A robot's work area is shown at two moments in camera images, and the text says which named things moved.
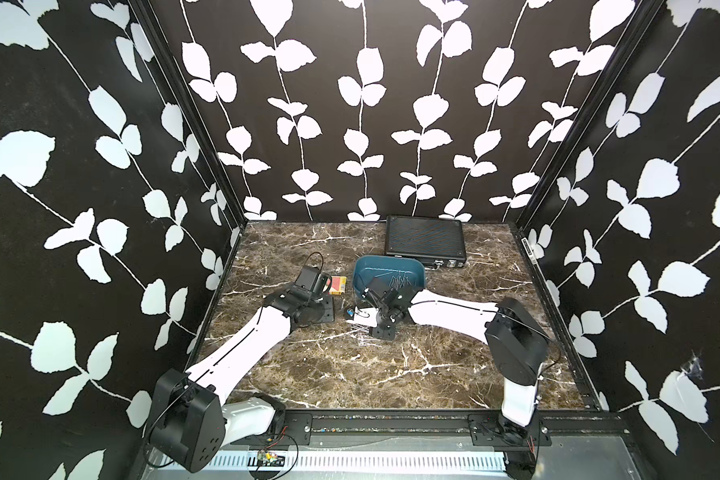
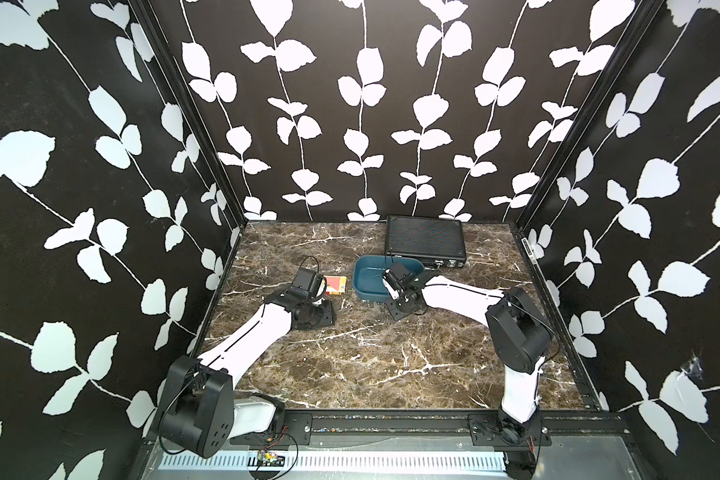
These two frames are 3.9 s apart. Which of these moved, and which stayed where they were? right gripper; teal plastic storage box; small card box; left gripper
Moved: right gripper
Stayed: small card box; teal plastic storage box; left gripper
